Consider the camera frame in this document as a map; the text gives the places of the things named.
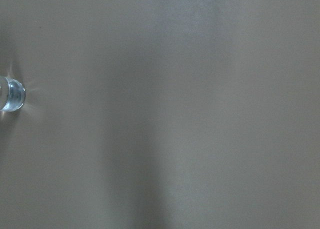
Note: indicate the glass sauce bottle metal spout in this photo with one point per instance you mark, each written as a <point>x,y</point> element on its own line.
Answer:
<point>12,94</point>

